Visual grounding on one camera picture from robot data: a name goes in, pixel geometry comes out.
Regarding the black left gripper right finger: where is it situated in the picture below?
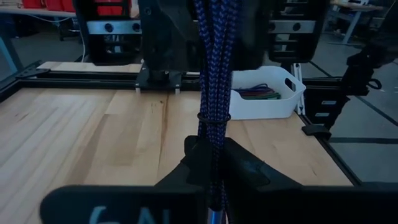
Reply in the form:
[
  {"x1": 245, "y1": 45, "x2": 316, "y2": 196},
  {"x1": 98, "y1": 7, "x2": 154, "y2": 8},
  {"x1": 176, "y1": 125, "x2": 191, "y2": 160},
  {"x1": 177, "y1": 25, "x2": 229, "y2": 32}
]
[{"x1": 223, "y1": 138, "x2": 398, "y2": 224}]

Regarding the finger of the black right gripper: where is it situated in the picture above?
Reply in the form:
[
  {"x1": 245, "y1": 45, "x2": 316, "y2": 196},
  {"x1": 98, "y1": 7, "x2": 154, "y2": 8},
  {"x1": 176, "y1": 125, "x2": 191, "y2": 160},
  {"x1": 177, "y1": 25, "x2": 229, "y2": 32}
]
[
  {"x1": 231, "y1": 0, "x2": 271, "y2": 72},
  {"x1": 138, "y1": 0, "x2": 201, "y2": 73}
]

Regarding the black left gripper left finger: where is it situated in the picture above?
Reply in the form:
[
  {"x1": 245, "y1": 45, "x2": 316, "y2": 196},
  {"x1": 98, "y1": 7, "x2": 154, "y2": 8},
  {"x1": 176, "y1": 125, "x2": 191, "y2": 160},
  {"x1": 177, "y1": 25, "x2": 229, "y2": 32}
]
[{"x1": 39, "y1": 135, "x2": 208, "y2": 224}]

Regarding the blue braided USB-C cable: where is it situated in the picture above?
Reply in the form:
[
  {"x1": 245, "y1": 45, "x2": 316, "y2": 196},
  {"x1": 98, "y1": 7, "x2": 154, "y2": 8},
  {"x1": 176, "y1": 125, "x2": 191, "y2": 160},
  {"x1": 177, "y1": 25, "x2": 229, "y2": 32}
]
[{"x1": 193, "y1": 0, "x2": 241, "y2": 224}]

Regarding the light wooden board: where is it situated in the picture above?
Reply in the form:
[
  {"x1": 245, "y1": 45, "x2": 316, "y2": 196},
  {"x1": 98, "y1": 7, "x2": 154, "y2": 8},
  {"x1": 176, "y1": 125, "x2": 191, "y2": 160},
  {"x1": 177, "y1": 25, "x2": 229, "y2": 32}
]
[{"x1": 36, "y1": 61, "x2": 143, "y2": 74}]

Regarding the tall red plastic bin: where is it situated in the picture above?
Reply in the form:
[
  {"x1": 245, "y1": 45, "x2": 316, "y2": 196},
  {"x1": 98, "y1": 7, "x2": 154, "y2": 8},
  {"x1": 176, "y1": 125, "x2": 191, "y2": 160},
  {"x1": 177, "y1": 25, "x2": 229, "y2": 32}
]
[{"x1": 94, "y1": 0, "x2": 131, "y2": 17}]

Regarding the white folding stand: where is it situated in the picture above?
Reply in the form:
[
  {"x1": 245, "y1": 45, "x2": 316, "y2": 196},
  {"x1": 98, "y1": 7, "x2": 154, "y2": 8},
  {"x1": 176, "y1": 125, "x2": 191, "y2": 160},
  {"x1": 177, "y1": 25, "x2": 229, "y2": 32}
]
[{"x1": 290, "y1": 63, "x2": 305, "y2": 115}]

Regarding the wooden background work table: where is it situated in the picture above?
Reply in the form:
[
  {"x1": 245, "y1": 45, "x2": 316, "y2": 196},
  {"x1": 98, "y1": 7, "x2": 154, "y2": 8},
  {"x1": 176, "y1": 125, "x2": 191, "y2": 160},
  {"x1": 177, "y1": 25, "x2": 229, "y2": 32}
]
[{"x1": 0, "y1": 5, "x2": 78, "y2": 41}]

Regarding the white plastic bin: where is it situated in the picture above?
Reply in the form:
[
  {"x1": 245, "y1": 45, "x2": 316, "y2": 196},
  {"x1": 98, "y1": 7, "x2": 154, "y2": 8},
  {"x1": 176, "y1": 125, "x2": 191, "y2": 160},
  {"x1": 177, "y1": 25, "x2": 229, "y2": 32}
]
[{"x1": 229, "y1": 65, "x2": 307, "y2": 121}]

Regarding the black table clamp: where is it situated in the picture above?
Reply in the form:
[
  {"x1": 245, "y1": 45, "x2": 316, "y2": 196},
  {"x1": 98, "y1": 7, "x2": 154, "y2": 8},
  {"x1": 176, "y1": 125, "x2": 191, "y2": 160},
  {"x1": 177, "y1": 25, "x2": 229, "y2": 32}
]
[{"x1": 300, "y1": 123, "x2": 333, "y2": 140}]

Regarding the light wooden background desk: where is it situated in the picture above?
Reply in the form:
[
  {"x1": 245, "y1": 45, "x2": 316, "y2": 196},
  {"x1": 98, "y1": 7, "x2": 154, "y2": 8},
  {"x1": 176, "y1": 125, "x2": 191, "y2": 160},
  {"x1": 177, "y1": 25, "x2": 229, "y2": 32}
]
[{"x1": 328, "y1": 0, "x2": 385, "y2": 45}]

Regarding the white hanging cable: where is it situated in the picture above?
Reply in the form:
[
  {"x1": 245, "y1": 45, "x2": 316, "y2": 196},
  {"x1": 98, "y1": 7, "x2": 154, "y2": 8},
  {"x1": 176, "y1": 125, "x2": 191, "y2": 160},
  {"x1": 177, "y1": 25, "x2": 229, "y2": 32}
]
[{"x1": 78, "y1": 29, "x2": 87, "y2": 63}]

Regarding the black aluminium table frame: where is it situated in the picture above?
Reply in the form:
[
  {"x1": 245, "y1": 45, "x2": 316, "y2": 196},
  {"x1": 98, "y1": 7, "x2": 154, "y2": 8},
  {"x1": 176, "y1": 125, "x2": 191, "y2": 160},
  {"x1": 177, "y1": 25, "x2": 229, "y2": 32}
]
[{"x1": 0, "y1": 60, "x2": 363, "y2": 187}]

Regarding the purple braided USB-C cable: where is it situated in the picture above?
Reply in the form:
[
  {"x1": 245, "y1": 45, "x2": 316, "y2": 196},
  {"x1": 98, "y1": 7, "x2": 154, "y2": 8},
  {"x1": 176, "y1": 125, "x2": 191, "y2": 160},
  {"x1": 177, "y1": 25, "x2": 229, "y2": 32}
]
[{"x1": 238, "y1": 83, "x2": 272, "y2": 91}]

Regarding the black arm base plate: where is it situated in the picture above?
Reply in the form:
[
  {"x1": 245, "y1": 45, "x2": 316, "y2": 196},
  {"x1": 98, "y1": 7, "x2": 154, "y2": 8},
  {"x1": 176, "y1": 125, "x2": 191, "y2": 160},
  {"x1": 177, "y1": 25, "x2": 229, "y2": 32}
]
[{"x1": 135, "y1": 63, "x2": 183, "y2": 93}]

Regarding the green braided USB-C cable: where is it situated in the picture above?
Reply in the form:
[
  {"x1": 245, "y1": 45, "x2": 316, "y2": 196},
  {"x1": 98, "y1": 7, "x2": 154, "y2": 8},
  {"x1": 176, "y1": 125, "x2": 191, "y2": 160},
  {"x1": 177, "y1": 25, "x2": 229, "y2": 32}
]
[{"x1": 241, "y1": 92, "x2": 282, "y2": 101}]

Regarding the black corner bracket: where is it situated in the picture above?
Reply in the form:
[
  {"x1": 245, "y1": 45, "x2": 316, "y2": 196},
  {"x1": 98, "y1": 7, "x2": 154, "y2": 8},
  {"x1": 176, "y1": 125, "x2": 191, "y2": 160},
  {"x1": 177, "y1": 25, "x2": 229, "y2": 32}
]
[{"x1": 14, "y1": 67, "x2": 51, "y2": 79}]

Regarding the black post with cable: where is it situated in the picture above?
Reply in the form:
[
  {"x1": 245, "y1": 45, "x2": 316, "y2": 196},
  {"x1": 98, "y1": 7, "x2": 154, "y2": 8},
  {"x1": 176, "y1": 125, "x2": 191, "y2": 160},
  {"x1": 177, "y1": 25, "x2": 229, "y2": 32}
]
[{"x1": 340, "y1": 18, "x2": 398, "y2": 98}]

